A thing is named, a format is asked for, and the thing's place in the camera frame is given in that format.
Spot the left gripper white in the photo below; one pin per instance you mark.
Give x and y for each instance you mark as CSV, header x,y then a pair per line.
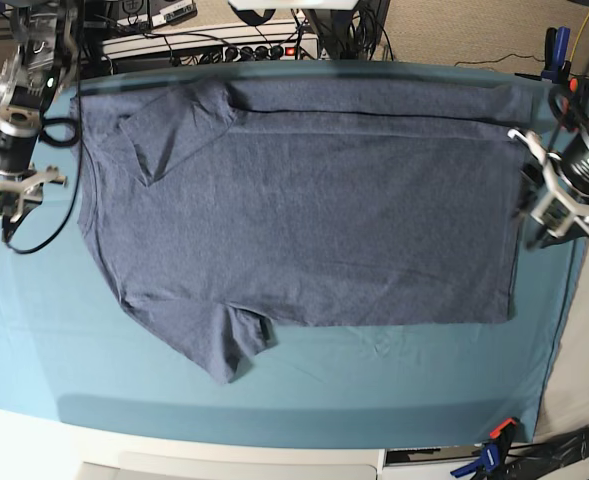
x,y
564,175

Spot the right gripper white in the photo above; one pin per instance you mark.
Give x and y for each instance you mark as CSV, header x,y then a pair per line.
x,y
33,181

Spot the blue-grey heathered T-shirt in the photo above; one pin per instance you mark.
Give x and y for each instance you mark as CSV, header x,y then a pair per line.
x,y
214,208

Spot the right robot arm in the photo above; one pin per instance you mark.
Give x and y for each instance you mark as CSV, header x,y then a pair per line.
x,y
42,66

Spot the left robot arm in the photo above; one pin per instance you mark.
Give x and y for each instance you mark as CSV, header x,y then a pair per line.
x,y
558,141

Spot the orange black clamp top right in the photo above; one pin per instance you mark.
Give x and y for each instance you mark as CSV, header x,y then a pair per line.
x,y
574,103

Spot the blue black clamp top right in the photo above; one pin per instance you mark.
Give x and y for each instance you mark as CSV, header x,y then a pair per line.
x,y
556,66

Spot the orange blue clamp bottom right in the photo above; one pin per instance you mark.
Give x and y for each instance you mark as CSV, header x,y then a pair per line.
x,y
493,453

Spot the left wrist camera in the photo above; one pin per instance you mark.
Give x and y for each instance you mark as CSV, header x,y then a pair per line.
x,y
553,215

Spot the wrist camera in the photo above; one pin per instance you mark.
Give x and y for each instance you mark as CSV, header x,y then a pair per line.
x,y
553,215
15,206

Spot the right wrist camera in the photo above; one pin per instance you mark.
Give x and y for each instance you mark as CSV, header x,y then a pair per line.
x,y
15,206

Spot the black power strip red switch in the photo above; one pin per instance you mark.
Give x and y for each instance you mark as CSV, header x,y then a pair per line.
x,y
259,52

